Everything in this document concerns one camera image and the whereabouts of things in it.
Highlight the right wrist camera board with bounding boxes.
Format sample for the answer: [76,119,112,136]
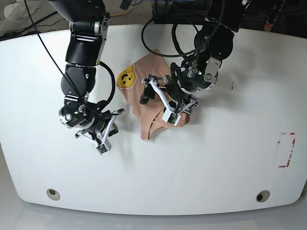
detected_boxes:
[96,145,108,155]

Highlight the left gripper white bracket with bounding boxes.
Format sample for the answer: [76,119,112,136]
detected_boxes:
[139,56,220,127]

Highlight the black power strip red switch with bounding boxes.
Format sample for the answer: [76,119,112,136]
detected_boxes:
[263,0,285,32]

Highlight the red tape rectangle marking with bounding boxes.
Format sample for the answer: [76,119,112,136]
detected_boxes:
[275,132,296,168]

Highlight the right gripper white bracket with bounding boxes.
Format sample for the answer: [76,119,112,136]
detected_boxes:
[59,95,126,156]

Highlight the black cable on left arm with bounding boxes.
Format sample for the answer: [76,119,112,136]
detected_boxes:
[141,0,226,58]

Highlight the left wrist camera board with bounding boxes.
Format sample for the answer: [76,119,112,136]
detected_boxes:
[167,115,181,126]

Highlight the yellow cable on floor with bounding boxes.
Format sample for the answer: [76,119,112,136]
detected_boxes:
[109,9,127,19]

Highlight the right table grommet hole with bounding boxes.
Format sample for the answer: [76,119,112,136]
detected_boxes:
[256,190,270,203]

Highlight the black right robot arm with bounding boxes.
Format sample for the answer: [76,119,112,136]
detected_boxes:
[49,0,124,154]

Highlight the peach pink T-shirt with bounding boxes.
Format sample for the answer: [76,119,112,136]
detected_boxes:
[116,54,175,140]

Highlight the left table grommet hole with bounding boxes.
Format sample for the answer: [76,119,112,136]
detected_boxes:
[47,188,60,201]

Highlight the table grommet hole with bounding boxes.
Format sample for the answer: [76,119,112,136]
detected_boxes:
[47,188,60,201]
[256,190,270,203]

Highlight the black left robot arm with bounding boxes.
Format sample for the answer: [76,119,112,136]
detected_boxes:
[140,0,250,126]

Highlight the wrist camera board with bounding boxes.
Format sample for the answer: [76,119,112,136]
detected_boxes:
[96,145,108,155]
[167,115,181,126]

